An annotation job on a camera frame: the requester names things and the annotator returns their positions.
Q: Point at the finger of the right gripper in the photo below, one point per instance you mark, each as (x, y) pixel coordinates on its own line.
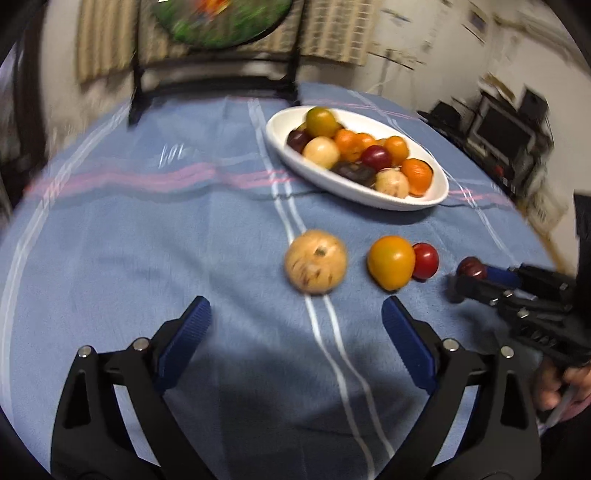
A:
(540, 282)
(507, 303)

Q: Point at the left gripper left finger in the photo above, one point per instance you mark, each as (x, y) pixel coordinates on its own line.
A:
(90, 440)

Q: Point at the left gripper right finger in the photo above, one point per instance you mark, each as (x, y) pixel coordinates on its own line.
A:
(501, 439)

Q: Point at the small dark red plum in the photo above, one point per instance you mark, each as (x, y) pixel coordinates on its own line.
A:
(472, 267)

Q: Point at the small red tomato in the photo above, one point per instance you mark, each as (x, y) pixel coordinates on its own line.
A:
(426, 261)

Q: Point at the yellow orange tomato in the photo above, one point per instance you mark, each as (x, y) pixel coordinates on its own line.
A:
(391, 262)

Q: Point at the large orange mandarin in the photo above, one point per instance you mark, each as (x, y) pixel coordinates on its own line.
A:
(419, 175)

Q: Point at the pale speckled fruit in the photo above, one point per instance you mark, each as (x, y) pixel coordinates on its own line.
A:
(393, 183)

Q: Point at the spotted pale apple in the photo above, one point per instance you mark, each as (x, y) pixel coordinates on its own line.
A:
(316, 262)

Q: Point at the dark mangosteen fruit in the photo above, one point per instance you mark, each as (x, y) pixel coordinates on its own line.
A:
(358, 173)

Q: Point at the smooth orange fruit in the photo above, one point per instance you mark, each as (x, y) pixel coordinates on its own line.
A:
(365, 140)

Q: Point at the pale yellow round fruit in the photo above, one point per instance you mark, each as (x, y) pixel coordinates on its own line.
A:
(322, 151)

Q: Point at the green yellow tomato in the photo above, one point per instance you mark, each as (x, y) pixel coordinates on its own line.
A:
(320, 122)

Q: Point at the small orange fruit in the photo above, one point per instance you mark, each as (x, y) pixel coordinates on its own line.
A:
(398, 149)

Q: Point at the large red plum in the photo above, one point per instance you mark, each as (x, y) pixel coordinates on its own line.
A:
(376, 157)

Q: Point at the textured orange mandarin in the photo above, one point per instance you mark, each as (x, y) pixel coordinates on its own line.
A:
(347, 144)

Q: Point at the dark purple plum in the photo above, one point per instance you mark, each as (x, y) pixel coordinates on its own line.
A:
(298, 139)

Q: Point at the person right hand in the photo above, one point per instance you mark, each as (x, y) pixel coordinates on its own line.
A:
(547, 384)

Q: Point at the black desk rack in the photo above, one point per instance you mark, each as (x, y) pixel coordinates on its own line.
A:
(454, 120)

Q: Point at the computer monitor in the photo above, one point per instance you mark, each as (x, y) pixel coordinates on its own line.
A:
(500, 132)

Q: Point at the black speaker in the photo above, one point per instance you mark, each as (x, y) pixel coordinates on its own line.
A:
(533, 108)

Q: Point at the blue striped tablecloth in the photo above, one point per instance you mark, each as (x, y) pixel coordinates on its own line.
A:
(125, 227)

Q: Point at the white oval plate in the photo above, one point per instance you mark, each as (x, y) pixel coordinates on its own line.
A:
(278, 127)

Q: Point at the striped beige curtain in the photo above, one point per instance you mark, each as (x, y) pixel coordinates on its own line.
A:
(111, 33)

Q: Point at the goldfish screen black frame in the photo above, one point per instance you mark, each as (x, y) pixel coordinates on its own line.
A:
(217, 50)

